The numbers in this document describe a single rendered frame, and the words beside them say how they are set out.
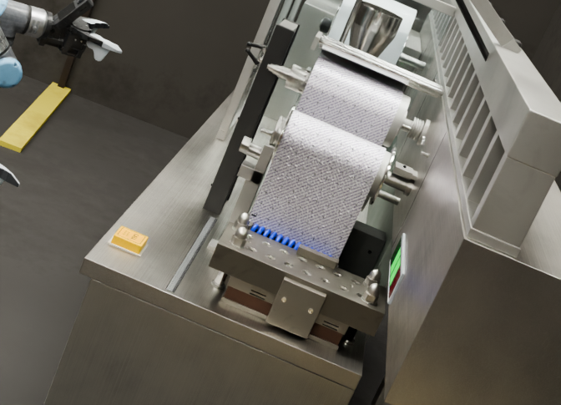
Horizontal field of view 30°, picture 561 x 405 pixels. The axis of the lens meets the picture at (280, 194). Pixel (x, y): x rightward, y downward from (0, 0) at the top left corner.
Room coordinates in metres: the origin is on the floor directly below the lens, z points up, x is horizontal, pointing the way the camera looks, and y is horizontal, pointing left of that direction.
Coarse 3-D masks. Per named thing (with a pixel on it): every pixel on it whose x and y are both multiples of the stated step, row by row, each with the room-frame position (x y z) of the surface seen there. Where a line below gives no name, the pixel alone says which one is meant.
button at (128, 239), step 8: (120, 232) 2.24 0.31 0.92; (128, 232) 2.26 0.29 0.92; (136, 232) 2.28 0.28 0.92; (112, 240) 2.22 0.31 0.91; (120, 240) 2.22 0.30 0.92; (128, 240) 2.22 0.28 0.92; (136, 240) 2.23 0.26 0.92; (144, 240) 2.26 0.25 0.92; (128, 248) 2.22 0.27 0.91; (136, 248) 2.22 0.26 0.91
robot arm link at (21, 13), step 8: (0, 0) 2.53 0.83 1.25; (8, 0) 2.55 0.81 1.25; (0, 8) 2.52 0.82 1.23; (8, 8) 2.53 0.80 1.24; (16, 8) 2.54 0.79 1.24; (24, 8) 2.56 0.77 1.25; (0, 16) 2.51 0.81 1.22; (8, 16) 2.52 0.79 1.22; (16, 16) 2.54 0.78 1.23; (24, 16) 2.55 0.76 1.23; (0, 24) 2.52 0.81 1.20; (8, 24) 2.53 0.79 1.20; (16, 24) 2.54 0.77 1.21; (24, 24) 2.55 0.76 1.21; (8, 32) 2.53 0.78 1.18; (16, 32) 2.56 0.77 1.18; (24, 32) 2.56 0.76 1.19
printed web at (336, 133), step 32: (320, 64) 2.62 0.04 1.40; (320, 96) 2.59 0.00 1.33; (352, 96) 2.59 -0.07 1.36; (384, 96) 2.61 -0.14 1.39; (288, 128) 2.36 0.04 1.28; (320, 128) 2.38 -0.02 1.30; (352, 128) 2.59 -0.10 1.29; (384, 128) 2.59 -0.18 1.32; (288, 160) 2.35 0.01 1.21; (320, 160) 2.35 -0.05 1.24; (352, 160) 2.35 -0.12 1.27
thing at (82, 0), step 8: (80, 0) 2.62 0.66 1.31; (88, 0) 2.62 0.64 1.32; (64, 8) 2.64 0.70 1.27; (72, 8) 2.62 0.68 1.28; (80, 8) 2.62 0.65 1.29; (88, 8) 2.62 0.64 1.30; (56, 16) 2.63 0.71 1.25; (64, 16) 2.61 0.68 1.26; (72, 16) 2.61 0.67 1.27; (56, 24) 2.60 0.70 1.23; (64, 24) 2.61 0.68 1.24
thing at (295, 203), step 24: (288, 168) 2.35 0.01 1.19; (264, 192) 2.35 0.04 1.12; (288, 192) 2.35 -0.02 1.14; (312, 192) 2.35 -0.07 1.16; (336, 192) 2.35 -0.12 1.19; (264, 216) 2.35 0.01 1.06; (288, 216) 2.35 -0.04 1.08; (312, 216) 2.35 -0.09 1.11; (336, 216) 2.35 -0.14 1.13; (312, 240) 2.35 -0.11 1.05; (336, 240) 2.35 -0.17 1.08
